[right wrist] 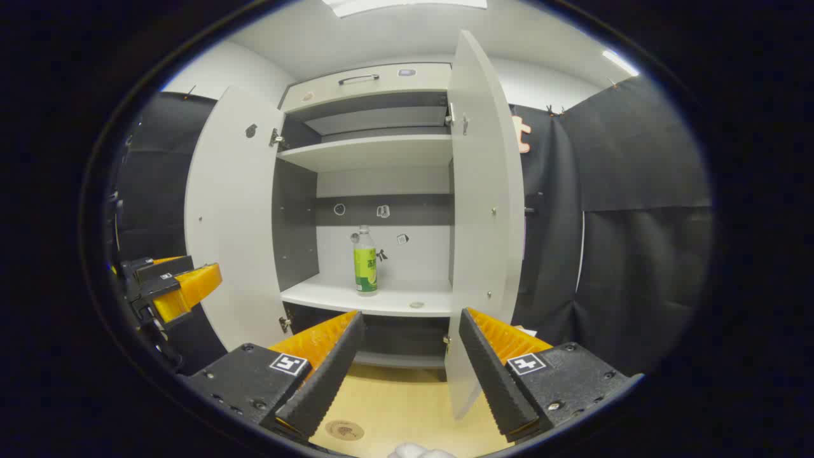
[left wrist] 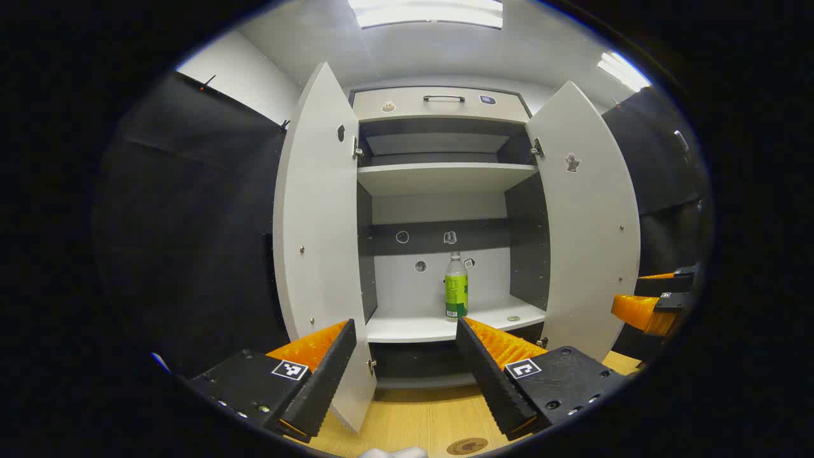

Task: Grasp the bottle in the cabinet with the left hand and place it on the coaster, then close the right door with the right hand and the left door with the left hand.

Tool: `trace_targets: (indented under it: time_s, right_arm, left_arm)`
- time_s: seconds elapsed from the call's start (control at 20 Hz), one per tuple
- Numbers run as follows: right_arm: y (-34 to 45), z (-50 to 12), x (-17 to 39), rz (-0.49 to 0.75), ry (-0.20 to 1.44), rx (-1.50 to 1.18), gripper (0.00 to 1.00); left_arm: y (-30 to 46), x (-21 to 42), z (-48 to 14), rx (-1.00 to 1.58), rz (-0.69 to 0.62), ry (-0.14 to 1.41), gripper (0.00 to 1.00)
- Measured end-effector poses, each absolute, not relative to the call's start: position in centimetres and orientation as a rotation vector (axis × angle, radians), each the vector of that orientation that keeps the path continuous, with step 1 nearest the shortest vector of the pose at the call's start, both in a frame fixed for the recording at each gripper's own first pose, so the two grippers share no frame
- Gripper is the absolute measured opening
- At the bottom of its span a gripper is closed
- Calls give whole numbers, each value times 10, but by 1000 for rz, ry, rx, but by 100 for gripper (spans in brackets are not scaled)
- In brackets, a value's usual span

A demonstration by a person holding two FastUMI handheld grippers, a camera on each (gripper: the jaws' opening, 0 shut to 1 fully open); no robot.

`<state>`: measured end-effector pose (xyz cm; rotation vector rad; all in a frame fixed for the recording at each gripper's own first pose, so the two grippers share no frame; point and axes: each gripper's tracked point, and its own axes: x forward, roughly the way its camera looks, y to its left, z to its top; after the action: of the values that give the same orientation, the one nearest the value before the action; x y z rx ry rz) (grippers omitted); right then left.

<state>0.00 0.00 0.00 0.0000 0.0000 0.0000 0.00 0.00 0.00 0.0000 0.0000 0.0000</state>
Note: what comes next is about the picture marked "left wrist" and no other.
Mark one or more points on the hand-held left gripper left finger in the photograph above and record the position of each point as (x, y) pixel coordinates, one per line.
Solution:
(324, 381)

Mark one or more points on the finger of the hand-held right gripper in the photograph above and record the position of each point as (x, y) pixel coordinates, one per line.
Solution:
(642, 313)
(668, 285)

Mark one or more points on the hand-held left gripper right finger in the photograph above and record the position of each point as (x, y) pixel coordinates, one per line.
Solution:
(489, 381)

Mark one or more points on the round cork coaster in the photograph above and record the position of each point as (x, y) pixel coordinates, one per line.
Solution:
(466, 446)

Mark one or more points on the white cabinet door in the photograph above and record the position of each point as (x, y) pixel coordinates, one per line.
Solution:
(585, 254)
(318, 222)

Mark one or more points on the green label plastic bottle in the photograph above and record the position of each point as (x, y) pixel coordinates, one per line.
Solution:
(456, 299)

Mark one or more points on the white cabinet shelf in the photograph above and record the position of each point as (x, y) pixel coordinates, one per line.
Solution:
(413, 327)
(445, 178)

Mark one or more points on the black backdrop cloth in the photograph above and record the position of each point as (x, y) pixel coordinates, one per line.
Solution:
(191, 222)

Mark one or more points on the ceiling light panel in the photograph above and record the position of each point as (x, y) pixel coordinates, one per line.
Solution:
(426, 13)
(623, 71)

